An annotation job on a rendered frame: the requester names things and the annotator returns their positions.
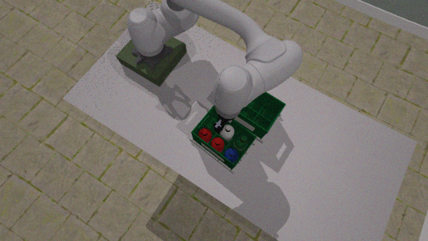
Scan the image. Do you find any blue bottle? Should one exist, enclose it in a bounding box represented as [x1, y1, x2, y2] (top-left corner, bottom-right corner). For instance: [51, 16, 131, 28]
[224, 148, 239, 163]

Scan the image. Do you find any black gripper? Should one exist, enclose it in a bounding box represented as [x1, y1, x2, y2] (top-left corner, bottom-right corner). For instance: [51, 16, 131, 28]
[213, 113, 234, 134]

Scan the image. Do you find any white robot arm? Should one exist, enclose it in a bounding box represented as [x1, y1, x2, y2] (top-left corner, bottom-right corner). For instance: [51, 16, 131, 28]
[128, 0, 303, 119]

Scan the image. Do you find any green bottle crate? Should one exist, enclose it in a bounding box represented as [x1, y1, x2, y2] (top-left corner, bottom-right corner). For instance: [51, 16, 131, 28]
[234, 92, 286, 139]
[193, 110, 257, 169]

